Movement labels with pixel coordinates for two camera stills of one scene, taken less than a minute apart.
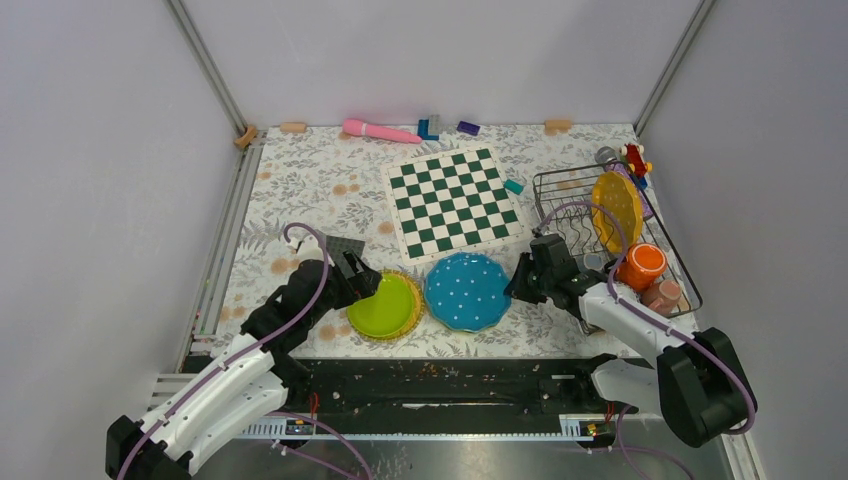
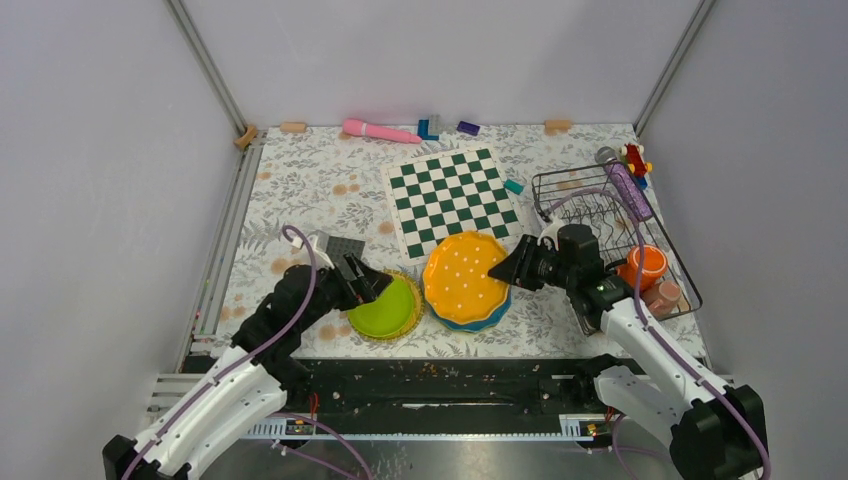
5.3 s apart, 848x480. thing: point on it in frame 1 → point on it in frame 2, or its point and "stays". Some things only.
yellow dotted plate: x=620 y=194 → x=457 y=282
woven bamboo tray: x=418 y=303 stays
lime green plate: x=387 y=311 stays
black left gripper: x=358 y=286 stays
